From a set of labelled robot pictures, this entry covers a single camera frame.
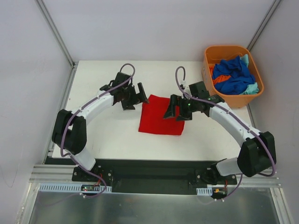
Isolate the right white cable duct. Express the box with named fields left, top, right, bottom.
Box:
left=196, top=187, right=213, bottom=196

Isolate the right aluminium corner post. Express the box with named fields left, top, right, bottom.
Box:
left=247, top=0, right=283, bottom=51

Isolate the blue t shirt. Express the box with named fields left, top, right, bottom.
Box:
left=212, top=56, right=256, bottom=95

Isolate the white slotted cable duct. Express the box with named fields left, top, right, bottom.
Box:
left=39, top=183, right=112, bottom=194

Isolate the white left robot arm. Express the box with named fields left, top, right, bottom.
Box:
left=51, top=72, right=149, bottom=182

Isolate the left aluminium corner post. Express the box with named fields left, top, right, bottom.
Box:
left=35, top=0, right=78, bottom=68

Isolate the orange t shirt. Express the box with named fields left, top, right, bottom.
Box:
left=209, top=65, right=231, bottom=85

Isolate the aluminium corner post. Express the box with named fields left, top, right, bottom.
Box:
left=247, top=0, right=283, bottom=51
left=35, top=0, right=78, bottom=68

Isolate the red t shirt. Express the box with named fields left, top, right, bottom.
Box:
left=138, top=94, right=185, bottom=136

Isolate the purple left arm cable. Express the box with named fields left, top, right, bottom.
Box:
left=60, top=63, right=136, bottom=199

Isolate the orange plastic basket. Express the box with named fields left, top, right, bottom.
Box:
left=202, top=45, right=264, bottom=108

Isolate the light teal t shirt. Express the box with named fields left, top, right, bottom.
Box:
left=240, top=54, right=259, bottom=95

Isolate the aluminium front frame rail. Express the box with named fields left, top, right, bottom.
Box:
left=28, top=163, right=78, bottom=187

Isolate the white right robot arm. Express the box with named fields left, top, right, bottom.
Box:
left=164, top=82, right=277, bottom=184

